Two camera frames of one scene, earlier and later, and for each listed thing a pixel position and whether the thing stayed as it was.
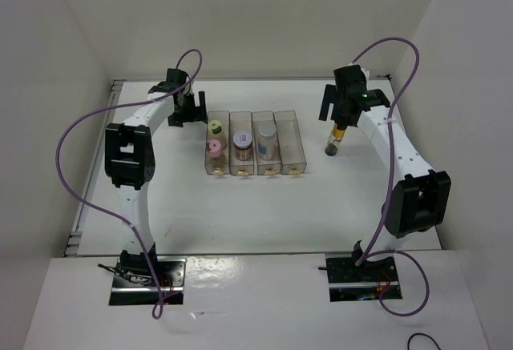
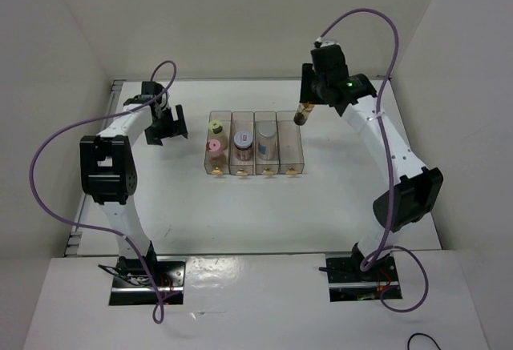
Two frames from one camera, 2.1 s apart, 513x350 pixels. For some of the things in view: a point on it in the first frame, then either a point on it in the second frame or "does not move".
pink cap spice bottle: x=216 y=157 does not move
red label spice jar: x=242 y=144 does not move
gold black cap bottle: x=338 y=133 -> x=303 y=113
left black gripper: x=198 y=114 -> x=154 y=137
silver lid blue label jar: x=267 y=142 does not move
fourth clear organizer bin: x=289 y=142 does not move
